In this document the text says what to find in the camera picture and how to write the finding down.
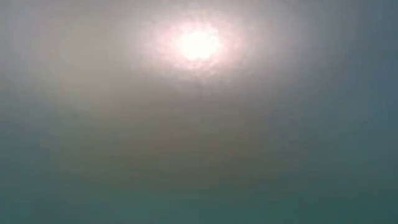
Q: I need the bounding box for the bright round light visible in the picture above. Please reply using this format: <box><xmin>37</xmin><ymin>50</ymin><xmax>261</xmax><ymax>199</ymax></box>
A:
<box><xmin>155</xmin><ymin>20</ymin><xmax>242</xmax><ymax>74</ymax></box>

